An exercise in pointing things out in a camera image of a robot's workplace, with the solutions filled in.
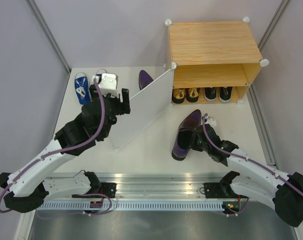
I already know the white slotted cable duct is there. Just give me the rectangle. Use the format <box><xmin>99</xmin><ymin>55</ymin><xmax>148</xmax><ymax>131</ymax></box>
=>
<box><xmin>38</xmin><ymin>200</ymin><xmax>224</xmax><ymax>211</ymax></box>

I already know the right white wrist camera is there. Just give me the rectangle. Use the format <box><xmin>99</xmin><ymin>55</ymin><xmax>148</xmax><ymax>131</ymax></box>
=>
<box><xmin>203</xmin><ymin>113</ymin><xmax>217</xmax><ymax>128</ymax></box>

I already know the purple cable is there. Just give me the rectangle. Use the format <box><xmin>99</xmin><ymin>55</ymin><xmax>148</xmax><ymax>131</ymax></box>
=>
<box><xmin>201</xmin><ymin>114</ymin><xmax>303</xmax><ymax>225</ymax></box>
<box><xmin>0</xmin><ymin>78</ymin><xmax>113</xmax><ymax>220</ymax></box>

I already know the white cabinet door panel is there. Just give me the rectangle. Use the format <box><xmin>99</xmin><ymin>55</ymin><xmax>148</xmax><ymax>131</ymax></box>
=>
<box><xmin>109</xmin><ymin>70</ymin><xmax>174</xmax><ymax>148</ymax></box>

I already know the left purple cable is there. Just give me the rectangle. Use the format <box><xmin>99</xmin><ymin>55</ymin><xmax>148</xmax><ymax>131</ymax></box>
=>
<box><xmin>0</xmin><ymin>78</ymin><xmax>113</xmax><ymax>220</ymax></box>

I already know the gold loafer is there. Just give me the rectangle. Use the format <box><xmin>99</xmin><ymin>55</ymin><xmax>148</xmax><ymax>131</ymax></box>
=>
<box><xmin>185</xmin><ymin>88</ymin><xmax>200</xmax><ymax>103</ymax></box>
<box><xmin>171</xmin><ymin>88</ymin><xmax>186</xmax><ymax>104</ymax></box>

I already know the left blue canvas sneaker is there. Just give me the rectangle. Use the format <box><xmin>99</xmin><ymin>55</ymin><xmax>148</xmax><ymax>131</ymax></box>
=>
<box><xmin>74</xmin><ymin>72</ymin><xmax>91</xmax><ymax>105</ymax></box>

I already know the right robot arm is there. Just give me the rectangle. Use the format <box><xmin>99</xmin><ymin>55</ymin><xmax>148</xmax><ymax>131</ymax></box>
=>
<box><xmin>191</xmin><ymin>124</ymin><xmax>303</xmax><ymax>228</ymax></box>

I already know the wooden shoe cabinet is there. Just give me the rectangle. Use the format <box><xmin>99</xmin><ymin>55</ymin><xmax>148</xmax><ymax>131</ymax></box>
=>
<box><xmin>164</xmin><ymin>17</ymin><xmax>270</xmax><ymax>104</ymax></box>

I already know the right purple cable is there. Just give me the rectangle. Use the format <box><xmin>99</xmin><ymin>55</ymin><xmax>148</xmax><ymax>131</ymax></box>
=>
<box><xmin>201</xmin><ymin>114</ymin><xmax>303</xmax><ymax>225</ymax></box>

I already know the purple pointed loafer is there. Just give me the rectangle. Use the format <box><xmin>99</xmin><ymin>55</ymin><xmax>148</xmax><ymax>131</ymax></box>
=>
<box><xmin>171</xmin><ymin>109</ymin><xmax>202</xmax><ymax>161</ymax></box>
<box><xmin>138</xmin><ymin>70</ymin><xmax>154</xmax><ymax>90</ymax></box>

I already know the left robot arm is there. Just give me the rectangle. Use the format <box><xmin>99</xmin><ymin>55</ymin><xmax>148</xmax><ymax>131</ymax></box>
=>
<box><xmin>0</xmin><ymin>84</ymin><xmax>131</xmax><ymax>213</ymax></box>

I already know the aluminium rail base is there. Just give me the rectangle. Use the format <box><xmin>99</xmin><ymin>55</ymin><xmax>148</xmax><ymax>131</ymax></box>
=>
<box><xmin>25</xmin><ymin>172</ymin><xmax>300</xmax><ymax>201</ymax></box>

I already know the black white sneaker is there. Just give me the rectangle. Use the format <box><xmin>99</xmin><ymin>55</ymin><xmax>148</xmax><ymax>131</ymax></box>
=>
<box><xmin>219</xmin><ymin>86</ymin><xmax>233</xmax><ymax>103</ymax></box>
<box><xmin>204</xmin><ymin>87</ymin><xmax>217</xmax><ymax>102</ymax></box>

